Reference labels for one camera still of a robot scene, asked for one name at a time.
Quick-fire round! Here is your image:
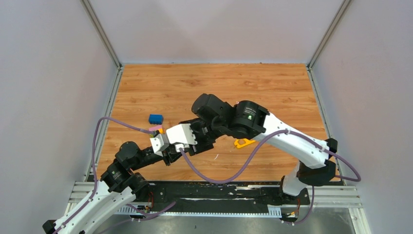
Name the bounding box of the yellow triangular toy frame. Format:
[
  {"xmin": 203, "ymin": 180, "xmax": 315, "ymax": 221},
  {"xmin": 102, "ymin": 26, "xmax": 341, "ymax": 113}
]
[{"xmin": 234, "ymin": 138, "xmax": 256, "ymax": 149}]

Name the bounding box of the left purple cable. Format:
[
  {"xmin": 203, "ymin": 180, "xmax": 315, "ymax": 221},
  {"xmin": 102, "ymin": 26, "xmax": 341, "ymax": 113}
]
[{"xmin": 51, "ymin": 117, "xmax": 176, "ymax": 234}]

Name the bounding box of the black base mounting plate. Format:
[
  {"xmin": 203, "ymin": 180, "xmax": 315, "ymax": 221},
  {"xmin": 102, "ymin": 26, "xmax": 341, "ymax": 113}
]
[{"xmin": 133, "ymin": 181, "xmax": 310, "ymax": 214}]

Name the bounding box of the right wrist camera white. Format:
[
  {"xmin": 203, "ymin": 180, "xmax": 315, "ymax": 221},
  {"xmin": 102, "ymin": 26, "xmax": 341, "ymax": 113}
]
[{"xmin": 166, "ymin": 123, "xmax": 198, "ymax": 153}]

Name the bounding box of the pink green orange brick stack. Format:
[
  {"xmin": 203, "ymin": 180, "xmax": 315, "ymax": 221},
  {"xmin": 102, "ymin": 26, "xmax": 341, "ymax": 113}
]
[{"xmin": 148, "ymin": 125, "xmax": 165, "ymax": 137}]

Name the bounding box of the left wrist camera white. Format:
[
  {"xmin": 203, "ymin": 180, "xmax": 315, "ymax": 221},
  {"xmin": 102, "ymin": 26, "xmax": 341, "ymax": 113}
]
[{"xmin": 150, "ymin": 134, "xmax": 169, "ymax": 156}]

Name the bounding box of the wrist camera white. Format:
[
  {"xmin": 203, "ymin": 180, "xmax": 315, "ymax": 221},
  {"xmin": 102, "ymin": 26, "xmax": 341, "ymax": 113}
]
[
  {"xmin": 166, "ymin": 123, "xmax": 198, "ymax": 153},
  {"xmin": 150, "ymin": 134, "xmax": 169, "ymax": 156}
]

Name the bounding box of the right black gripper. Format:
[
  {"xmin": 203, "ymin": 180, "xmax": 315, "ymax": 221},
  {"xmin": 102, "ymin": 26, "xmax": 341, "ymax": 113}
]
[{"xmin": 185, "ymin": 118, "xmax": 226, "ymax": 155}]

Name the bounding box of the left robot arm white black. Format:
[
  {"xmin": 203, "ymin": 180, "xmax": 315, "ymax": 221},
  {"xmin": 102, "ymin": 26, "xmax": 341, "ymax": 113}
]
[{"xmin": 42, "ymin": 141, "xmax": 181, "ymax": 234}]

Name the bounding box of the white slotted cable duct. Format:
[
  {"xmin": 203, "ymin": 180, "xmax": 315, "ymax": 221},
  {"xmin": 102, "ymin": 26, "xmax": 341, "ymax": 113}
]
[{"xmin": 79, "ymin": 203, "xmax": 282, "ymax": 218}]

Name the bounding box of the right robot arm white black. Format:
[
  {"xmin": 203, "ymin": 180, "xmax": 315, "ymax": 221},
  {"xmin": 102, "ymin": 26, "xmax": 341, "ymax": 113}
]
[{"xmin": 181, "ymin": 94, "xmax": 338, "ymax": 204}]

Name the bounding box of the blue toy brick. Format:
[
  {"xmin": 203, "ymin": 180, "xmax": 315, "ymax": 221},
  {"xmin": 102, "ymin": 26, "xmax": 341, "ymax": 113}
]
[{"xmin": 148, "ymin": 114, "xmax": 164, "ymax": 125}]

